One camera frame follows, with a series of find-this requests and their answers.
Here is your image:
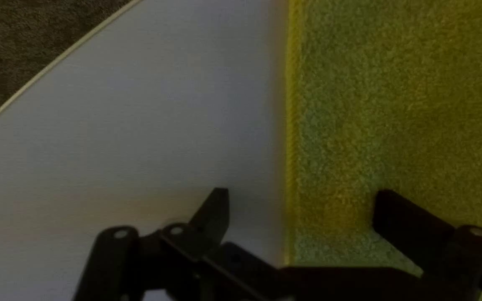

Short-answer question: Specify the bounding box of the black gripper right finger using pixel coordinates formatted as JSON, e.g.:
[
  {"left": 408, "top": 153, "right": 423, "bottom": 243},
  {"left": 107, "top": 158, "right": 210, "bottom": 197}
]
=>
[{"left": 373, "top": 188, "right": 482, "bottom": 279}]

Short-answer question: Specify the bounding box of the yellow microfiber towel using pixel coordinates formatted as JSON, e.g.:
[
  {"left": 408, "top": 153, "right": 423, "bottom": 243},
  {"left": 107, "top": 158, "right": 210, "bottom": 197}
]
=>
[{"left": 284, "top": 0, "right": 482, "bottom": 301}]

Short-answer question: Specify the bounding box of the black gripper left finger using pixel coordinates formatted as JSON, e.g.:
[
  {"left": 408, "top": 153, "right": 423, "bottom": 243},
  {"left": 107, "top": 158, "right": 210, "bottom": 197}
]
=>
[{"left": 158, "top": 187, "right": 274, "bottom": 290}]

